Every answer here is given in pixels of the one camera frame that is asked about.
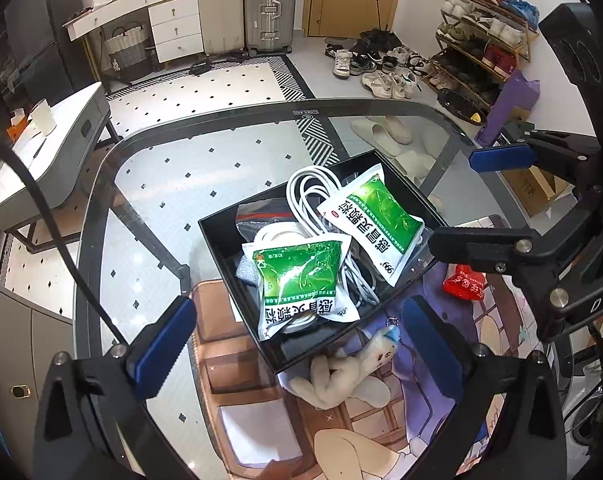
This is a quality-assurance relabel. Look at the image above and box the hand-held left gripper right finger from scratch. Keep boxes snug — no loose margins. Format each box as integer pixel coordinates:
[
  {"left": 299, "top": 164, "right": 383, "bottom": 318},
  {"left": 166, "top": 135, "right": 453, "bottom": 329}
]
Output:
[{"left": 400, "top": 295, "right": 567, "bottom": 480}]

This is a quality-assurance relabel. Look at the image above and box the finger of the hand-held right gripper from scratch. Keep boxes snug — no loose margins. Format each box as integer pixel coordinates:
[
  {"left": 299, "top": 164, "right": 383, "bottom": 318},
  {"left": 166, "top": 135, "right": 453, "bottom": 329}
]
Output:
[
  {"left": 469, "top": 129, "right": 603, "bottom": 197},
  {"left": 428, "top": 187, "right": 603, "bottom": 342}
]

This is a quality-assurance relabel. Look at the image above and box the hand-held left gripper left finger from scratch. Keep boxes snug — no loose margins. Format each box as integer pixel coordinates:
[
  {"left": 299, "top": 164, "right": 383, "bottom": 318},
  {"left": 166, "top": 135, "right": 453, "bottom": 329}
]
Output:
[{"left": 32, "top": 295, "right": 198, "bottom": 480}]

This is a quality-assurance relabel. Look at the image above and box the red cotton ball packet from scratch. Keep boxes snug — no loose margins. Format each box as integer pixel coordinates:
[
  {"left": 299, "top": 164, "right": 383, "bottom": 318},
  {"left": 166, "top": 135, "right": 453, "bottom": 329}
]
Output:
[{"left": 442, "top": 262, "right": 486, "bottom": 302}]

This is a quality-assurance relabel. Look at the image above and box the white plush toy blue hat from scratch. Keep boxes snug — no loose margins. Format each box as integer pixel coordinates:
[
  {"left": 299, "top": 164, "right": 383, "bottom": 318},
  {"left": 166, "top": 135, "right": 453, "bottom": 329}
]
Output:
[{"left": 288, "top": 324, "right": 402, "bottom": 411}]

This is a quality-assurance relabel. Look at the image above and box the green medicine packet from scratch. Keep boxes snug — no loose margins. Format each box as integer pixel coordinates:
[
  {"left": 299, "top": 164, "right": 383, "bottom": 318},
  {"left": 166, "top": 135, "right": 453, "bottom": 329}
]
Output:
[
  {"left": 315, "top": 164, "right": 426, "bottom": 288},
  {"left": 242, "top": 237, "right": 362, "bottom": 341}
]

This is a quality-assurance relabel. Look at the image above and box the black cardboard box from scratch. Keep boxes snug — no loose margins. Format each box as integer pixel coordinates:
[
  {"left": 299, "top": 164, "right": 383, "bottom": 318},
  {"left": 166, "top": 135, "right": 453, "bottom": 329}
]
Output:
[{"left": 198, "top": 149, "right": 449, "bottom": 375}]

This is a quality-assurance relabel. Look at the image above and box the white charging cable bundle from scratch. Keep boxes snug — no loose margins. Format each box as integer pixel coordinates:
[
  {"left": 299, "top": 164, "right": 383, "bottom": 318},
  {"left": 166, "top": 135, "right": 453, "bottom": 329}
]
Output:
[{"left": 286, "top": 166, "right": 382, "bottom": 308}]

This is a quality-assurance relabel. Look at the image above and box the brown cardboard box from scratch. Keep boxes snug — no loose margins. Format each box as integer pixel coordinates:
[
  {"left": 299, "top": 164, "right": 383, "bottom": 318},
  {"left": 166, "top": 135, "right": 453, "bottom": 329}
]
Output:
[{"left": 499, "top": 120, "right": 575, "bottom": 218}]

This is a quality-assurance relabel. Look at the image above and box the purple bag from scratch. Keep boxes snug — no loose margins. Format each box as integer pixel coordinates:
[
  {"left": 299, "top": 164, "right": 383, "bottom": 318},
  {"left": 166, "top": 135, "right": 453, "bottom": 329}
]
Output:
[{"left": 474, "top": 70, "right": 541, "bottom": 146}]

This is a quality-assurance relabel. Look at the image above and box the black round tray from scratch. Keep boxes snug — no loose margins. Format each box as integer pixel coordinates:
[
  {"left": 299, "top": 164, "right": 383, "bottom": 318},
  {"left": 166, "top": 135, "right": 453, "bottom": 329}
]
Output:
[{"left": 436, "top": 87, "right": 485, "bottom": 123}]

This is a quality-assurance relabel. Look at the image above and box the printed cartoon mat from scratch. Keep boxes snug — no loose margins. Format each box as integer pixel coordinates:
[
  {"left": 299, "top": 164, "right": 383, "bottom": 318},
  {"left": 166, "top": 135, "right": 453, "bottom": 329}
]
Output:
[{"left": 189, "top": 215, "right": 547, "bottom": 480}]

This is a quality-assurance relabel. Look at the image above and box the wooden shoe rack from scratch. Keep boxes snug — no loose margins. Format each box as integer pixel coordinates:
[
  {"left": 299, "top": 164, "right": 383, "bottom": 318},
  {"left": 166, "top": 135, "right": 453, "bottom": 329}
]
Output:
[{"left": 429, "top": 0, "right": 539, "bottom": 111}]

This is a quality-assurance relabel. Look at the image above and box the white foam piece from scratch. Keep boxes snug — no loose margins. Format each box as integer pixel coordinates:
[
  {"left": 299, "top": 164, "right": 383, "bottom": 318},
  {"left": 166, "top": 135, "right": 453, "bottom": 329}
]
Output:
[{"left": 234, "top": 252, "right": 260, "bottom": 286}]

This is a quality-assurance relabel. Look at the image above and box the grey cabinet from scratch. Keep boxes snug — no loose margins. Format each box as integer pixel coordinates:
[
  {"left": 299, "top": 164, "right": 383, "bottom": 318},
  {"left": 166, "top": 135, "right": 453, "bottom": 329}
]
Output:
[{"left": 0, "top": 272, "right": 77, "bottom": 461}]

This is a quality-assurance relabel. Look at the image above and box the pile of shoes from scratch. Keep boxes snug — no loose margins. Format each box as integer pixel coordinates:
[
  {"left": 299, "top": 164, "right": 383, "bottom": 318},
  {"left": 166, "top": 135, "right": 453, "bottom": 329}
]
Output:
[{"left": 324, "top": 30, "right": 432, "bottom": 101}]

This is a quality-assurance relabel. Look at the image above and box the white appliance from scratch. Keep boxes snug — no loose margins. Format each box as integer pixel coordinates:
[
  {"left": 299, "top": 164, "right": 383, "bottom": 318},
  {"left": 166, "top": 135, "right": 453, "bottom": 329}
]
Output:
[{"left": 561, "top": 340, "right": 603, "bottom": 461}]

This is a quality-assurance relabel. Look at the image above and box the black umbrella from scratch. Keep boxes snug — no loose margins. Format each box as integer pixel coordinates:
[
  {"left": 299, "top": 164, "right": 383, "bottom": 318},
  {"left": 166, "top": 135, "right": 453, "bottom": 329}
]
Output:
[{"left": 357, "top": 0, "right": 398, "bottom": 51}]

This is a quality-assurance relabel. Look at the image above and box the white low table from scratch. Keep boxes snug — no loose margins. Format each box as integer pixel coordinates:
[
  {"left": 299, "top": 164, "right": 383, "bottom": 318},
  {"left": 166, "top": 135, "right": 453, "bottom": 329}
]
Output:
[{"left": 0, "top": 82, "right": 125, "bottom": 256}]

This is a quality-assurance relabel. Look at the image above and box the white cup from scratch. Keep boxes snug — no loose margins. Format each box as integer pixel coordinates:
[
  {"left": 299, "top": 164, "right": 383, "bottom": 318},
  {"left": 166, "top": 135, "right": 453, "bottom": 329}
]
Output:
[{"left": 29, "top": 101, "right": 57, "bottom": 136}]

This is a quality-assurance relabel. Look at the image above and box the silver suitcase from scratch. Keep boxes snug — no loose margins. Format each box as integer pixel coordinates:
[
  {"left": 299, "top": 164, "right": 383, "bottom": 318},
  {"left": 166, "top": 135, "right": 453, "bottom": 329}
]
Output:
[{"left": 242, "top": 0, "right": 298, "bottom": 56}]

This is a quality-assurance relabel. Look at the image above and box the woven basket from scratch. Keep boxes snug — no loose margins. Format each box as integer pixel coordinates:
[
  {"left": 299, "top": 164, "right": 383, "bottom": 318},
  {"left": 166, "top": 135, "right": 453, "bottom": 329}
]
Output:
[{"left": 102, "top": 22, "right": 152, "bottom": 78}]

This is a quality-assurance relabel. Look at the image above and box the beige suitcase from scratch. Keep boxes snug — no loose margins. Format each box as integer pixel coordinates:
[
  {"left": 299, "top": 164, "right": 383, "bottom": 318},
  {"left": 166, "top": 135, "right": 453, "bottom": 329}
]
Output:
[{"left": 196, "top": 0, "right": 246, "bottom": 56}]

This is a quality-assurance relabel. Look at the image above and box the white dressing table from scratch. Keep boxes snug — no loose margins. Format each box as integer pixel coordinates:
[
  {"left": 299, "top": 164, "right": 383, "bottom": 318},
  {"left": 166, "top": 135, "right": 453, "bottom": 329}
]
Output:
[{"left": 64, "top": 0, "right": 205, "bottom": 86}]

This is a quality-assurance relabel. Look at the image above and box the black refrigerator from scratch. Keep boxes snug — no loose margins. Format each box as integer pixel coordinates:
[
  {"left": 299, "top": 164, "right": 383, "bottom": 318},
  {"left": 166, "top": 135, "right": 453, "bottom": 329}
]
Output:
[{"left": 0, "top": 0, "right": 102, "bottom": 111}]

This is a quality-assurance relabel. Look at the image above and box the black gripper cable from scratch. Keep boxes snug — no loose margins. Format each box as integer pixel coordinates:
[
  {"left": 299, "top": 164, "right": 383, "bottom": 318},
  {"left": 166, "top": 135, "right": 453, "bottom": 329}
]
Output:
[{"left": 0, "top": 130, "right": 130, "bottom": 348}]

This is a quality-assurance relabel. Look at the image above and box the bagged white cable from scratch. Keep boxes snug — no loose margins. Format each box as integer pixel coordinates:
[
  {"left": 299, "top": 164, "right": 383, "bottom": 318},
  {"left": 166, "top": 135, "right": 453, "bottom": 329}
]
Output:
[{"left": 234, "top": 202, "right": 312, "bottom": 251}]

